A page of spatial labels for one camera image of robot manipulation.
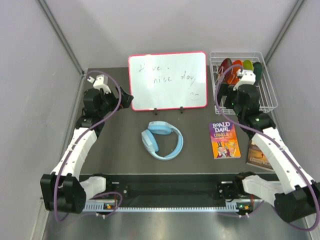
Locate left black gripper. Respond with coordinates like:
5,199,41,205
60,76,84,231
98,85,133,117

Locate orange plate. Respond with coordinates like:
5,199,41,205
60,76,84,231
227,59,243,85

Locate dark green plate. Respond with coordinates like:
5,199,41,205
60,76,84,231
253,62,263,86

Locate red floral plate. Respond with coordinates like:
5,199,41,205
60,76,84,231
218,58,233,84

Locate lime green plate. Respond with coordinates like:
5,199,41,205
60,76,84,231
242,59,254,72

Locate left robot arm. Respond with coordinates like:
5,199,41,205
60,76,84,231
40,87,134,214

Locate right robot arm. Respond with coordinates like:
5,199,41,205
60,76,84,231
225,84,320,224

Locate blue headphones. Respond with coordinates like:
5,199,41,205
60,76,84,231
141,121,184,162

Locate Roald Dahl orange book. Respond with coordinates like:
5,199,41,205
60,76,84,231
208,121,241,159

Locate red framed whiteboard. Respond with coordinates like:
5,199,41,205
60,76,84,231
128,51,208,112

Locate dark brown book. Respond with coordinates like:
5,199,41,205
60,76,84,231
246,140,274,172

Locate white wire dish rack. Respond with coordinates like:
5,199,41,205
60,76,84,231
209,51,278,113

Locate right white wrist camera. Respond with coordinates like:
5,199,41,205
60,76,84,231
233,69,256,91

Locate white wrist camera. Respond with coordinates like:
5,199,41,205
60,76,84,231
87,74,112,94
233,69,256,91

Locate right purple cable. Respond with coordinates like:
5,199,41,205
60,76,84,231
215,64,320,232

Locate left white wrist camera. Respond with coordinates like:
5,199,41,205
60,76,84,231
87,74,112,94

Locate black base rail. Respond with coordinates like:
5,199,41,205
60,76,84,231
84,173,255,216

